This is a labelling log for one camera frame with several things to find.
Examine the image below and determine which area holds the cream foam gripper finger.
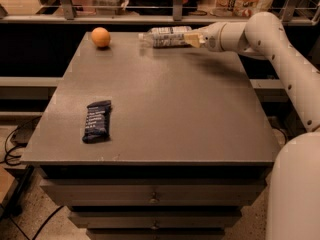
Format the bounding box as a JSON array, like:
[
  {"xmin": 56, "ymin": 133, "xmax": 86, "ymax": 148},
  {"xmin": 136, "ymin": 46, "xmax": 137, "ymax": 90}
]
[{"xmin": 184, "ymin": 32, "xmax": 205, "ymax": 48}]

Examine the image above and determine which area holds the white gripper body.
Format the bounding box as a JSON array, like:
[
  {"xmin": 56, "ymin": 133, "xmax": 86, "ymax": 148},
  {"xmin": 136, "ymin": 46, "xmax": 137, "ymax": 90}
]
[{"xmin": 198, "ymin": 23, "xmax": 224, "ymax": 52}]

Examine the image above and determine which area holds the clear plastic water bottle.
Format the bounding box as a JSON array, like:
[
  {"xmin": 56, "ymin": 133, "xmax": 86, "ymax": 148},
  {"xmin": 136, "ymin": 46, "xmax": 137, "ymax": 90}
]
[{"xmin": 138, "ymin": 26, "xmax": 192, "ymax": 48}]

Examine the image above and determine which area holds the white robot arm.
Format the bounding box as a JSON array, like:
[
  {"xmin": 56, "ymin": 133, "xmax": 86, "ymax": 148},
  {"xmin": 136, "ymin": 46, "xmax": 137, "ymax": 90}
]
[{"xmin": 183, "ymin": 12, "xmax": 320, "ymax": 240}]

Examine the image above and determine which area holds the dark blue rxbar wrapper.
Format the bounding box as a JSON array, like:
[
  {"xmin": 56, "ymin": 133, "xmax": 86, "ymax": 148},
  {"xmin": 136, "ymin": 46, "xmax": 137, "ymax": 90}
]
[{"xmin": 82, "ymin": 100, "xmax": 112, "ymax": 144}]

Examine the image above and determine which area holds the black bag behind railing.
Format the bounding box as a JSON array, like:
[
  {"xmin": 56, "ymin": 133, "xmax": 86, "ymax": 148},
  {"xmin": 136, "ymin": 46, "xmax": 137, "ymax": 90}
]
[{"xmin": 126, "ymin": 0, "xmax": 199, "ymax": 16}]

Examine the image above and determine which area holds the orange fruit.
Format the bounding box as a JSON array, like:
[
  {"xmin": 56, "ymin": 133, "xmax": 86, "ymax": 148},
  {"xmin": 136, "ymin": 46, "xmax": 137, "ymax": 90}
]
[{"xmin": 91, "ymin": 27, "xmax": 111, "ymax": 48}]

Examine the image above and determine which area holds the grey drawer cabinet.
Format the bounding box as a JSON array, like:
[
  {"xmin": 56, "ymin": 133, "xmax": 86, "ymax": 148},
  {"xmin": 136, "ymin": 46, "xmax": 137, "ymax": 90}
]
[{"xmin": 22, "ymin": 33, "xmax": 279, "ymax": 240}]

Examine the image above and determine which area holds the round top drawer knob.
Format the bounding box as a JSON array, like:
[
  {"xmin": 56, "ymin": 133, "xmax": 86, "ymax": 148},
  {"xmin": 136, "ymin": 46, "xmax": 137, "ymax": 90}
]
[{"xmin": 149, "ymin": 192, "xmax": 159, "ymax": 204}]

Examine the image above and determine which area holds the round drawer knob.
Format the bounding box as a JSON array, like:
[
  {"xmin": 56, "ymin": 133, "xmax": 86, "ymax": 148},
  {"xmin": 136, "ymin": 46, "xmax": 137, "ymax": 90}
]
[
  {"xmin": 149, "ymin": 192, "xmax": 159, "ymax": 204},
  {"xmin": 150, "ymin": 220, "xmax": 159, "ymax": 230}
]

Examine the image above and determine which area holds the metal railing frame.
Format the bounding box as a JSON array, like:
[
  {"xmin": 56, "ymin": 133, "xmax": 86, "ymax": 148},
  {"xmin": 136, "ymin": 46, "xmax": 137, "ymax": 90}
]
[{"xmin": 0, "ymin": 0, "xmax": 320, "ymax": 27}]

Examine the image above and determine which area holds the black floor cable right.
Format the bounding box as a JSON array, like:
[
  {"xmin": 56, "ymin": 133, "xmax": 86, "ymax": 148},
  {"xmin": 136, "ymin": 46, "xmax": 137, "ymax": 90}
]
[{"xmin": 271, "ymin": 125, "xmax": 289, "ymax": 145}]

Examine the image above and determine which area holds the black floor cables left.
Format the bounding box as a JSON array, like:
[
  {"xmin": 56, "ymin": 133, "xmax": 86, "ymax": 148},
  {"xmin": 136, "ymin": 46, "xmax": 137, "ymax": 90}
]
[{"xmin": 0, "ymin": 116, "xmax": 42, "ymax": 167}]

